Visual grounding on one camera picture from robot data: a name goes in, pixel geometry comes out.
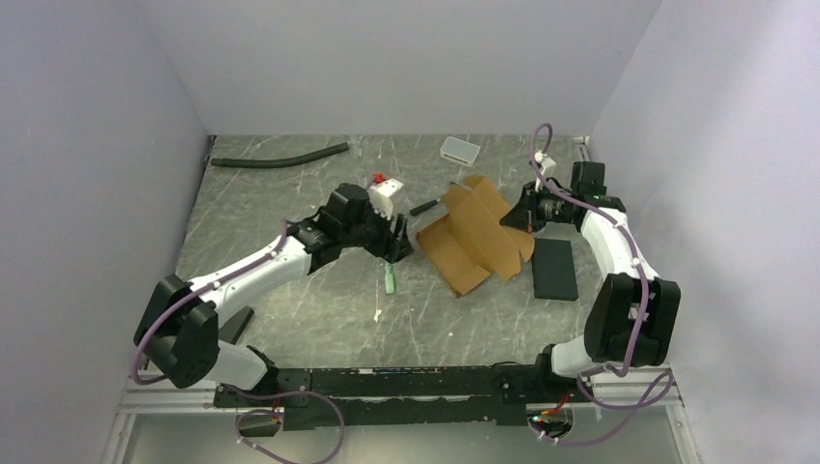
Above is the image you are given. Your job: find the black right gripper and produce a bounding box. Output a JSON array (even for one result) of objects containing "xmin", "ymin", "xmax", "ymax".
[{"xmin": 500, "ymin": 180, "xmax": 573, "ymax": 234}]

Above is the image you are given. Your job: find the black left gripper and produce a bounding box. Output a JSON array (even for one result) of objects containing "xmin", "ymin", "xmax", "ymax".
[{"xmin": 341, "ymin": 198, "xmax": 415, "ymax": 264}]

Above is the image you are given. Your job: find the green plastic tube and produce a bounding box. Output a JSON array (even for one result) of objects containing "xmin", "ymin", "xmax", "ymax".
[{"xmin": 384, "ymin": 263, "xmax": 396, "ymax": 295}]

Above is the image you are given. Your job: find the brown cardboard box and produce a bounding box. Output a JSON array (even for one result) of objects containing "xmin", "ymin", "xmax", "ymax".
[{"xmin": 416, "ymin": 175, "xmax": 535, "ymax": 297}]

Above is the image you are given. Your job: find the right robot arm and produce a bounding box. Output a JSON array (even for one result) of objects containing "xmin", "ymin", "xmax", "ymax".
[{"xmin": 500, "ymin": 152, "xmax": 681, "ymax": 401}]

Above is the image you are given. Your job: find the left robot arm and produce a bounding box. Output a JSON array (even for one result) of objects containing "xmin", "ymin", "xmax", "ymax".
[{"xmin": 130, "ymin": 179, "xmax": 413, "ymax": 406}]

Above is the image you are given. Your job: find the small hammer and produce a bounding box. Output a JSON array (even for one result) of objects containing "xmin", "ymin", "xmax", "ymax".
[{"xmin": 409, "ymin": 198, "xmax": 441, "ymax": 217}]

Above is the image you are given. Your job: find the black rectangular pad right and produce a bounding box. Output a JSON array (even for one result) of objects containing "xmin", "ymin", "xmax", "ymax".
[{"xmin": 531, "ymin": 239, "xmax": 578, "ymax": 302}]

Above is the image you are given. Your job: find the black rectangular pad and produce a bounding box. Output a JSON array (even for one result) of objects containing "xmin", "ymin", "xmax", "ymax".
[
  {"xmin": 531, "ymin": 239, "xmax": 578, "ymax": 302},
  {"xmin": 219, "ymin": 306, "xmax": 254, "ymax": 344}
]

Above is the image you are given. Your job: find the white plastic container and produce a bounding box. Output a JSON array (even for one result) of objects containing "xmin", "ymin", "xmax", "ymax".
[{"xmin": 440, "ymin": 136, "xmax": 481, "ymax": 167}]

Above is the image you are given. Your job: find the black rectangular pad left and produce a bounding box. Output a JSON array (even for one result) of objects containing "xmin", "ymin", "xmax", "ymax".
[{"xmin": 219, "ymin": 306, "xmax": 254, "ymax": 344}]

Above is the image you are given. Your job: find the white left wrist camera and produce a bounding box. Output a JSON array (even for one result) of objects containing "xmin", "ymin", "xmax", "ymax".
[{"xmin": 366, "ymin": 172, "xmax": 404, "ymax": 219}]

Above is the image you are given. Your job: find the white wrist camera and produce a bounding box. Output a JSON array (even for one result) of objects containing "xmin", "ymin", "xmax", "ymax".
[
  {"xmin": 366, "ymin": 172, "xmax": 404, "ymax": 219},
  {"xmin": 534, "ymin": 151, "xmax": 557, "ymax": 179}
]

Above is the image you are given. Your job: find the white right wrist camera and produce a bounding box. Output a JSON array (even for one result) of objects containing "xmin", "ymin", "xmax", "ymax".
[{"xmin": 534, "ymin": 151, "xmax": 557, "ymax": 179}]

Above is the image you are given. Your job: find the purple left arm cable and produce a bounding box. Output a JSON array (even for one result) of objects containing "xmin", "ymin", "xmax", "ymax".
[{"xmin": 130, "ymin": 220, "xmax": 348, "ymax": 464}]

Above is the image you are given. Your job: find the black foam hose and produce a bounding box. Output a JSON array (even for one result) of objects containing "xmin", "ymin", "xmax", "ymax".
[{"xmin": 210, "ymin": 141, "xmax": 351, "ymax": 171}]

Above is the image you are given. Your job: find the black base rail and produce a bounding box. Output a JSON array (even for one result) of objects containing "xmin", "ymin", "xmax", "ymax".
[{"xmin": 213, "ymin": 362, "xmax": 583, "ymax": 431}]

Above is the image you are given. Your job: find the aluminium frame rail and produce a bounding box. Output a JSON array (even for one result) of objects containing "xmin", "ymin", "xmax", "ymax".
[{"xmin": 119, "ymin": 363, "xmax": 685, "ymax": 415}]

